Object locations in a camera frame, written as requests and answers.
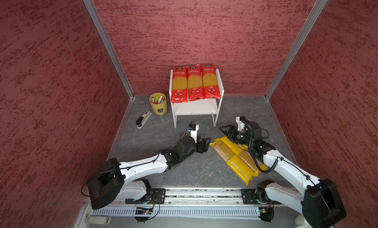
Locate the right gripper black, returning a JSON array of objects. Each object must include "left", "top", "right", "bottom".
[{"left": 219, "top": 124, "right": 253, "bottom": 146}]

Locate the yellow pasta package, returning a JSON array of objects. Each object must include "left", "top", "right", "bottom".
[{"left": 210, "top": 136, "right": 261, "bottom": 185}]

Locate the red spaghetti package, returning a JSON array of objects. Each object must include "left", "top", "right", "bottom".
[
  {"left": 171, "top": 67, "right": 188, "bottom": 103},
  {"left": 201, "top": 64, "right": 221, "bottom": 99},
  {"left": 188, "top": 65, "right": 205, "bottom": 101}
]

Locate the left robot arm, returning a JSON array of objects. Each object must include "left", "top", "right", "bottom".
[{"left": 85, "top": 136, "right": 211, "bottom": 210}]

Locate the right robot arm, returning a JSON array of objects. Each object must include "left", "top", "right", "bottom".
[{"left": 219, "top": 117, "right": 347, "bottom": 228}]

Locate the white two-tier shelf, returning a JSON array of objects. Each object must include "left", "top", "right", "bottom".
[{"left": 171, "top": 69, "right": 225, "bottom": 128}]

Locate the yellow pen holder cup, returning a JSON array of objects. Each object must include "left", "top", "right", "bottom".
[{"left": 149, "top": 93, "right": 168, "bottom": 116}]

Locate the black grey stapler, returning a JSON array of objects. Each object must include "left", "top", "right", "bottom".
[{"left": 136, "top": 110, "right": 151, "bottom": 129}]

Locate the white remote device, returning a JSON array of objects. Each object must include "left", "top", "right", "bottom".
[{"left": 85, "top": 216, "right": 112, "bottom": 225}]

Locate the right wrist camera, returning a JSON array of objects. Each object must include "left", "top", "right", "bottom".
[{"left": 236, "top": 116, "right": 246, "bottom": 132}]

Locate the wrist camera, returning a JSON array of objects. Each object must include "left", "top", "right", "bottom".
[
  {"left": 236, "top": 116, "right": 246, "bottom": 132},
  {"left": 188, "top": 123, "right": 199, "bottom": 143}
]

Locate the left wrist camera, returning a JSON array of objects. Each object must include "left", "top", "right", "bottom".
[{"left": 188, "top": 123, "right": 199, "bottom": 143}]

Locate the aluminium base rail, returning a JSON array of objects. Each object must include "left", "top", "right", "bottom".
[{"left": 84, "top": 186, "right": 302, "bottom": 220}]

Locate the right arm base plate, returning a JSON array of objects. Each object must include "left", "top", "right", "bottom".
[{"left": 241, "top": 189, "right": 281, "bottom": 207}]

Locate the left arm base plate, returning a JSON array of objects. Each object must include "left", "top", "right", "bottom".
[{"left": 125, "top": 188, "right": 166, "bottom": 205}]

